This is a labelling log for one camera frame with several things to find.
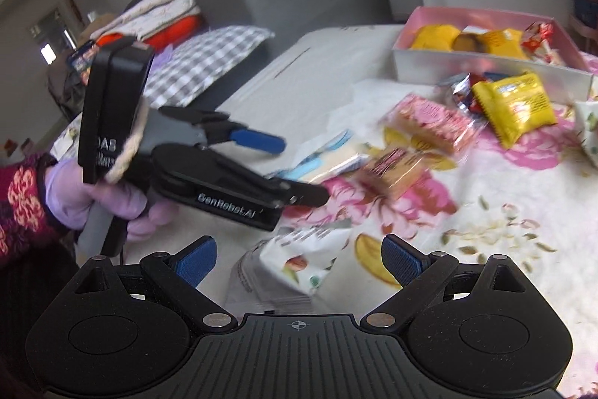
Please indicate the orange yellow snack packet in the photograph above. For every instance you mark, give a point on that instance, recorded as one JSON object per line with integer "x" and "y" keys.
{"x": 507, "y": 44}

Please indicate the orange red cloth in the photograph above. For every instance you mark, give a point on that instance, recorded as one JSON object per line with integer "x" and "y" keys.
{"x": 180, "y": 27}

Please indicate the pink cardboard box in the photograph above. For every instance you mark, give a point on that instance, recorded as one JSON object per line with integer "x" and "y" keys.
{"x": 467, "y": 72}

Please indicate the dark red snack packet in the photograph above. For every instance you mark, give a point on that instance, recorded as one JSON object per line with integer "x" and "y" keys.
{"x": 473, "y": 100}

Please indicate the clear bread packet blue print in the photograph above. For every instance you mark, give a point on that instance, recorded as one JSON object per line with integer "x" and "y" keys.
{"x": 327, "y": 158}

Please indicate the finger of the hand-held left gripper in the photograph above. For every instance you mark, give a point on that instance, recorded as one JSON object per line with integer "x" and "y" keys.
{"x": 308, "y": 194}
{"x": 259, "y": 142}

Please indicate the folded floral quilt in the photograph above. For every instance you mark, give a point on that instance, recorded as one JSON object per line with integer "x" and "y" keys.
{"x": 154, "y": 13}

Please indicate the golden brown long snack packet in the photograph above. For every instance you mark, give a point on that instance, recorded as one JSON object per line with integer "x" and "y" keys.
{"x": 467, "y": 43}

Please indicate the red and white snack packet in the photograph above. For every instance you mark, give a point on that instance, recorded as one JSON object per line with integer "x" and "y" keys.
{"x": 537, "y": 36}

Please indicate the small silver blue packet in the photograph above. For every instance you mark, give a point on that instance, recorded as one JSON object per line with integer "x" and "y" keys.
{"x": 451, "y": 89}

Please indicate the pink plastic stool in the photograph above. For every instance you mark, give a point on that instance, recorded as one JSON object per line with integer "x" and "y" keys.
{"x": 584, "y": 36}

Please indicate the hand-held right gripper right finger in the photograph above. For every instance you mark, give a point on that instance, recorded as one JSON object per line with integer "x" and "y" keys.
{"x": 402, "y": 261}

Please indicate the grey checkered pillow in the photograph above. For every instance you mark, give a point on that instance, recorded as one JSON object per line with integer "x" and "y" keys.
{"x": 201, "y": 62}

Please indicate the brown square biscuit packet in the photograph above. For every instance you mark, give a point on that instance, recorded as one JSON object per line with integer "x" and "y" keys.
{"x": 397, "y": 172}

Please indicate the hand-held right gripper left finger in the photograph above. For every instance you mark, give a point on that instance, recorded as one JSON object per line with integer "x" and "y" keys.
{"x": 196, "y": 261}

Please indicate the large yellow pillow packet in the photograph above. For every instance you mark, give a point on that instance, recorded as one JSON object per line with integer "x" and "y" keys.
{"x": 434, "y": 38}

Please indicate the pink rice crisp packet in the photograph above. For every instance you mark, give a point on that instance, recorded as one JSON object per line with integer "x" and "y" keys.
{"x": 430, "y": 123}

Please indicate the floral bed blanket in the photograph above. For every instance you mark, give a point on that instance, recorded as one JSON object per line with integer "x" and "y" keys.
{"x": 514, "y": 193}

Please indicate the white orange lotus-print packet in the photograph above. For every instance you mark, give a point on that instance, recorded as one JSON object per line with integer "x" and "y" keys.
{"x": 587, "y": 132}

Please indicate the colourful printed box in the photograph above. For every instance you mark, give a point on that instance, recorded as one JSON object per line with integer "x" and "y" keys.
{"x": 84, "y": 57}

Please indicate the person's left hand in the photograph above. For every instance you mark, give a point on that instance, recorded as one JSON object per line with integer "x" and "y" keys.
{"x": 65, "y": 193}

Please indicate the small yellow snack packet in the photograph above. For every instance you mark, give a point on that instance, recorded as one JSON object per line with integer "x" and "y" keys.
{"x": 514, "y": 109}

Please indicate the silver nut-print snack packet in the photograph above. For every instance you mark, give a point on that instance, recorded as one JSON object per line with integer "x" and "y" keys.
{"x": 289, "y": 268}

